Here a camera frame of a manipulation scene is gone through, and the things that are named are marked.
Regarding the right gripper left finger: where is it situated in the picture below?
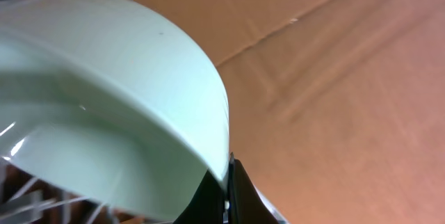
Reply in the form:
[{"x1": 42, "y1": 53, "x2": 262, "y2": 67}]
[{"x1": 173, "y1": 171, "x2": 225, "y2": 224}]

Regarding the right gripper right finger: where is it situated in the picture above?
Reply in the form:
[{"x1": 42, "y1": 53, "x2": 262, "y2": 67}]
[{"x1": 227, "y1": 152, "x2": 278, "y2": 224}]

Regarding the mint green bowl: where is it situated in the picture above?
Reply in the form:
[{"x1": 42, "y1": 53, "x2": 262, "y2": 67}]
[{"x1": 0, "y1": 0, "x2": 230, "y2": 222}]

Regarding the grey dishwasher rack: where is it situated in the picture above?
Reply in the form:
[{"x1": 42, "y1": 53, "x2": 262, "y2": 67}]
[{"x1": 0, "y1": 0, "x2": 289, "y2": 224}]

